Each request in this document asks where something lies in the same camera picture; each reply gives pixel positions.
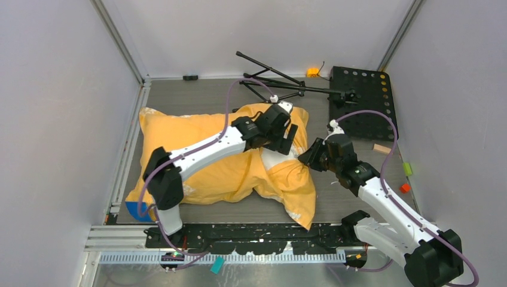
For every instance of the green block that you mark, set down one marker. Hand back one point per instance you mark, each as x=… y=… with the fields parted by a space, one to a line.
x=407 y=169

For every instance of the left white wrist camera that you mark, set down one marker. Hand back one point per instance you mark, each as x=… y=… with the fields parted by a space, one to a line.
x=286 y=106

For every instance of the teal tape piece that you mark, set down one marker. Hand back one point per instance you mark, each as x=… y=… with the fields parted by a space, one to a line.
x=217 y=265

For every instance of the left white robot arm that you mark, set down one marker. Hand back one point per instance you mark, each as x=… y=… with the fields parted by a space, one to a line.
x=166 y=171

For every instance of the white slotted cable duct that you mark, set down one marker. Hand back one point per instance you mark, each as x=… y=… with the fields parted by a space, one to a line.
x=161 y=257

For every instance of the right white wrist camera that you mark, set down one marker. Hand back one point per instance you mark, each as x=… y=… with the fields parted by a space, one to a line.
x=334 y=129

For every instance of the black folded tripod stand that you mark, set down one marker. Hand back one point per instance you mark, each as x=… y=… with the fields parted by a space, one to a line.
x=298 y=87

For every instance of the red block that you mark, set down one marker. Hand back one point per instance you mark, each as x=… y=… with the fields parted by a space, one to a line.
x=405 y=188

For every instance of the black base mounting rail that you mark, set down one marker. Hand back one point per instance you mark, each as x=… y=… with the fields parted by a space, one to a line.
x=259 y=239

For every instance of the white pillow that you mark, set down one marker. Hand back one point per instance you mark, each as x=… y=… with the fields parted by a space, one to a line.
x=272 y=158

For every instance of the wooden block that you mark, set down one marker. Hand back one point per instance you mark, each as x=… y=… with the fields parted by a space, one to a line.
x=382 y=149

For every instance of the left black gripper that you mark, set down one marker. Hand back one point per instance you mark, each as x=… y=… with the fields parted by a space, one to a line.
x=286 y=143

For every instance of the blue cloth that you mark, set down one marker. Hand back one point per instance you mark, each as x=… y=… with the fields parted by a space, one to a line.
x=144 y=216

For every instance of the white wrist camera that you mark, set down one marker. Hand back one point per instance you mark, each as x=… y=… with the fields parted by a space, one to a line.
x=334 y=129
x=286 y=106

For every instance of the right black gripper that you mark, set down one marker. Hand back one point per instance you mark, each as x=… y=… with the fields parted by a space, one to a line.
x=310 y=156

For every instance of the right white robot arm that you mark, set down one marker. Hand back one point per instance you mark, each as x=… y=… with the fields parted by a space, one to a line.
x=429 y=256

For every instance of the orange tape roll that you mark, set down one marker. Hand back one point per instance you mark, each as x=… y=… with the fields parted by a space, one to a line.
x=313 y=72

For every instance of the black perforated metal plate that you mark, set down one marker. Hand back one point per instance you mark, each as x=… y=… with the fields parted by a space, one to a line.
x=357 y=90

